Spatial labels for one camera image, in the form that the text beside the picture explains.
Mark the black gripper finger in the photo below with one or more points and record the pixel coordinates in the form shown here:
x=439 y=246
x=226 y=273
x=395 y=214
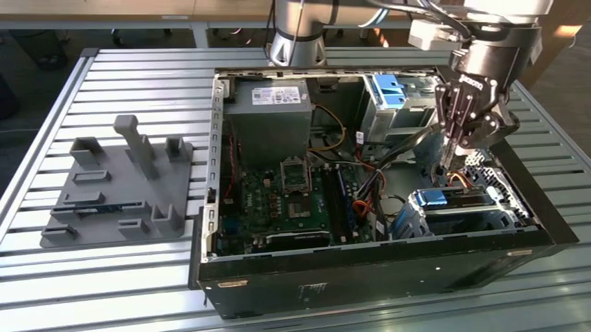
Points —
x=494 y=128
x=455 y=110

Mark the silver metal drive cage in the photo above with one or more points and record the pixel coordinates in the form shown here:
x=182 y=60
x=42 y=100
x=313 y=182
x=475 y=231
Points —
x=406 y=114

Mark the small blue circuit card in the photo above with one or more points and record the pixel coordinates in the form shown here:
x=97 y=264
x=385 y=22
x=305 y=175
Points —
x=99 y=209

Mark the square chipset heatsink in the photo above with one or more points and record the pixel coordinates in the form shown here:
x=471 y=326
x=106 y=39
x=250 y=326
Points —
x=299 y=210

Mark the black graphics card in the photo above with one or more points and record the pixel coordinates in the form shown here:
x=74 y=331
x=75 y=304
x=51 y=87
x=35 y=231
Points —
x=295 y=238

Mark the disk bay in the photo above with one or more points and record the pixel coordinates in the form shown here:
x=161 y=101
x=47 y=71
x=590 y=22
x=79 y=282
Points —
x=466 y=221

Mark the blue plastic drive carrier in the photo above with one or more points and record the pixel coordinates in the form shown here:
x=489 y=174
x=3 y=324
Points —
x=389 y=90

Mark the black RAM slot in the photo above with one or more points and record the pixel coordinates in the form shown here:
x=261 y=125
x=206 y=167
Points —
x=334 y=200

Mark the grey parts rack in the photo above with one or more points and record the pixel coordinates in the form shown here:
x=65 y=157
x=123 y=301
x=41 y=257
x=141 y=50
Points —
x=115 y=193

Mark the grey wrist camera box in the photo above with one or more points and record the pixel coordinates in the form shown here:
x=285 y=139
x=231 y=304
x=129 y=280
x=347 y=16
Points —
x=430 y=34

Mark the black open PC case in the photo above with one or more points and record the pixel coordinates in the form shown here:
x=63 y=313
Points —
x=370 y=276

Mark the white desk frame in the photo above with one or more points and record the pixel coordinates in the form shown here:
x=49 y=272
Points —
x=199 y=31

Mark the grey power supply unit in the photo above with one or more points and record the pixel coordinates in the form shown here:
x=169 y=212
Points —
x=267 y=131

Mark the green motherboard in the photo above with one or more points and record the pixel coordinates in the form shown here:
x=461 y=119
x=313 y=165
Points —
x=259 y=207

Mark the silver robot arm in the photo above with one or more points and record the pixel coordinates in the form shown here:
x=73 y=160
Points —
x=295 y=45

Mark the hard disk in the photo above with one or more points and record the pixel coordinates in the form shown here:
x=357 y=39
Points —
x=453 y=197

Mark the CPU socket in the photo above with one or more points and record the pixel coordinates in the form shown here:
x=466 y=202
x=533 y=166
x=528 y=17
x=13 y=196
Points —
x=295 y=173

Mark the blue RAM slot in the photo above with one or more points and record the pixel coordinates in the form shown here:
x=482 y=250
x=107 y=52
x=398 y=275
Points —
x=347 y=193

